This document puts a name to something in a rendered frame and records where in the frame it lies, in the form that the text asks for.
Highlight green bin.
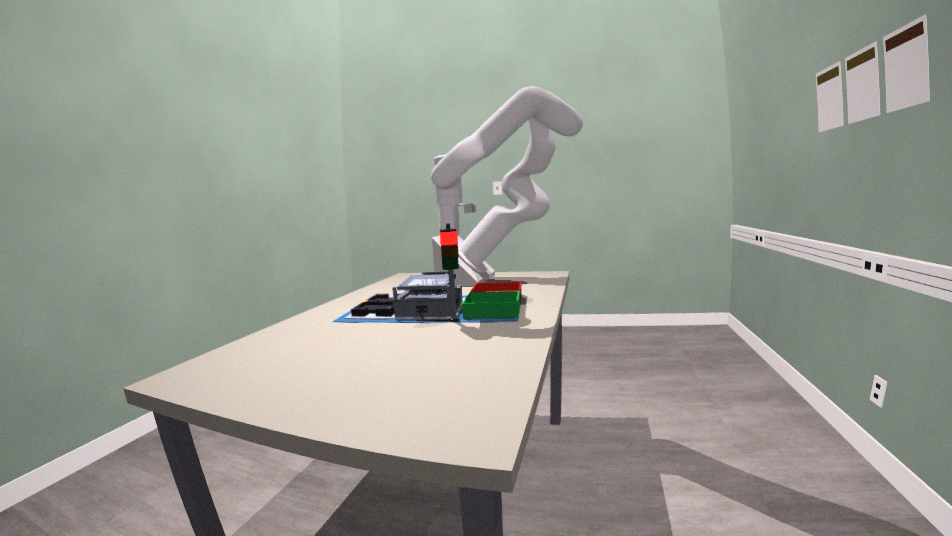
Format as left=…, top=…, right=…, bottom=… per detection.
left=462, top=291, right=520, bottom=319

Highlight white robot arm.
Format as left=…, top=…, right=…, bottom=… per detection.
left=431, top=87, right=583, bottom=272

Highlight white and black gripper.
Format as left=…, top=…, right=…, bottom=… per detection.
left=438, top=205, right=460, bottom=236

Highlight red bin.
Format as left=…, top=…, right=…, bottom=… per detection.
left=470, top=282, right=521, bottom=292

